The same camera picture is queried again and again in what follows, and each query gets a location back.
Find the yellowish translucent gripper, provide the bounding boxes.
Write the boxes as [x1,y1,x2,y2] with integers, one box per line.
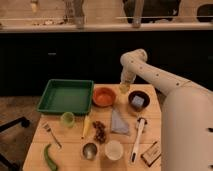
[119,70,135,94]

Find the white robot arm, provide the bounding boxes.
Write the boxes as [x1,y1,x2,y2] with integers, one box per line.
[120,49,213,171]

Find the dark brown bowl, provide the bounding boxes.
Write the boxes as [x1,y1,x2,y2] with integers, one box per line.
[128,91,150,111]

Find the red bowl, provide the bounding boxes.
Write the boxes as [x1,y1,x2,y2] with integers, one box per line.
[92,87,116,107]

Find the blue sponge cube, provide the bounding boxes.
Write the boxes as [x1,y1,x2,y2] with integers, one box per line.
[131,96,144,108]

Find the grey blue cloth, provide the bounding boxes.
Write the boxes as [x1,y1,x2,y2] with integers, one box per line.
[111,109,130,135]

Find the green plastic tray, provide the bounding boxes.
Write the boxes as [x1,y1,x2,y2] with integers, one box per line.
[37,79,94,116]

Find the yellow corn cob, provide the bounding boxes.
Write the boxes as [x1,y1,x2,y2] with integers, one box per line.
[82,115,91,139]

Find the bunch of brown grapes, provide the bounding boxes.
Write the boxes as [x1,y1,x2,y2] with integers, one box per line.
[93,121,106,144]

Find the green plastic cup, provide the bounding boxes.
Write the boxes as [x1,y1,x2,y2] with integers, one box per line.
[60,112,75,128]

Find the small metal cup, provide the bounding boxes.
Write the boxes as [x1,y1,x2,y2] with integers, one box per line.
[82,143,97,160]

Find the silver metal fork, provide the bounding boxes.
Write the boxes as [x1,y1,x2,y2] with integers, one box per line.
[43,124,62,149]

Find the black cabinet counter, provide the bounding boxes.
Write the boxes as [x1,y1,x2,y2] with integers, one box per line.
[0,26,213,96]

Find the green chili pepper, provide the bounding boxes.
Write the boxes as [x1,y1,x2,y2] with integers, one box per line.
[43,144,58,171]

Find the black office chair base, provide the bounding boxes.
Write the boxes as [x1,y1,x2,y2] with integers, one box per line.
[0,116,31,171]

